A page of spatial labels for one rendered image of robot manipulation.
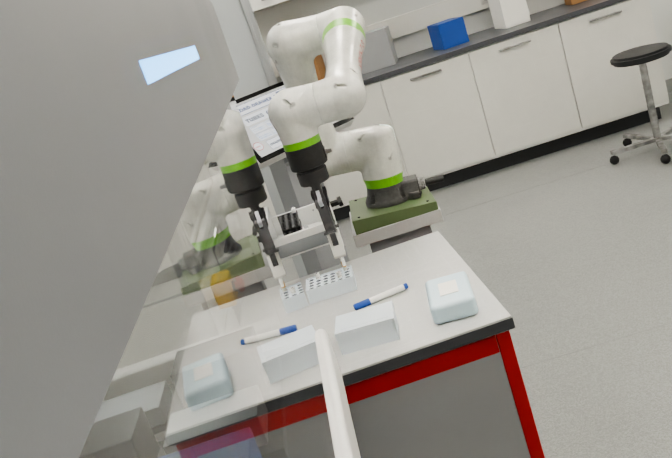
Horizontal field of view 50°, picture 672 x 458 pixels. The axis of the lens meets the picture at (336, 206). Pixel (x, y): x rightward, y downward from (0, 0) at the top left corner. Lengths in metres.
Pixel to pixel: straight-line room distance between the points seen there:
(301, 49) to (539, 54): 3.22
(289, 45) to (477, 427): 1.12
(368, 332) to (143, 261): 1.27
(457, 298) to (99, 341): 1.35
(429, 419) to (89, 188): 1.37
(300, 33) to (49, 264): 1.91
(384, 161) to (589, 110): 3.18
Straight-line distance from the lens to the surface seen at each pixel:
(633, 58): 4.57
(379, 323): 1.50
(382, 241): 2.28
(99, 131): 0.25
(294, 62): 2.09
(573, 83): 5.22
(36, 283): 0.17
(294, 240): 1.98
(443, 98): 5.01
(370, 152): 2.24
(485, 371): 1.54
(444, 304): 1.51
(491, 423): 1.60
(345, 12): 2.05
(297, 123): 1.69
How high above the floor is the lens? 1.43
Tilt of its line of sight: 15 degrees down
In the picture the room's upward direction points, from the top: 18 degrees counter-clockwise
